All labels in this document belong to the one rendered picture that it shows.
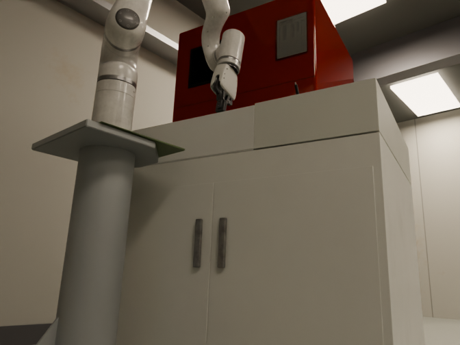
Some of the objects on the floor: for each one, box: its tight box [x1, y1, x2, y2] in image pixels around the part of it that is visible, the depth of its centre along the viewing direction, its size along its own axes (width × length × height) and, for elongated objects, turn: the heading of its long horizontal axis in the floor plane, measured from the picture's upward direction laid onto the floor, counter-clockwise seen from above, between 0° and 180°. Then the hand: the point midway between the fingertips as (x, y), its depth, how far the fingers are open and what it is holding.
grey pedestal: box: [31, 119, 159, 345], centre depth 100 cm, size 51×44×82 cm
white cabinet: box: [116, 132, 425, 345], centre depth 136 cm, size 64×96×82 cm, turn 67°
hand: (221, 107), depth 130 cm, fingers closed
